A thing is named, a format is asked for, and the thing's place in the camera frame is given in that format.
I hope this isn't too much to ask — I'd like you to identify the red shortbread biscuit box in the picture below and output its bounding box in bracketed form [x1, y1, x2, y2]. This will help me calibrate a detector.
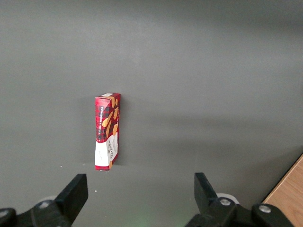
[94, 92, 122, 172]

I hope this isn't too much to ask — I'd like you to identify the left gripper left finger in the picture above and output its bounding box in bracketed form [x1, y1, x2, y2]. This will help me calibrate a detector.
[0, 174, 89, 227]

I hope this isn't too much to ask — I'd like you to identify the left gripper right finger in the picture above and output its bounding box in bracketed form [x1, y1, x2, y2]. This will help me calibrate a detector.
[184, 172, 294, 227]

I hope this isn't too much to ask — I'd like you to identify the wooden drawer cabinet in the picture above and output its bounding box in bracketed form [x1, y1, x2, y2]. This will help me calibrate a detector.
[261, 152, 303, 227]

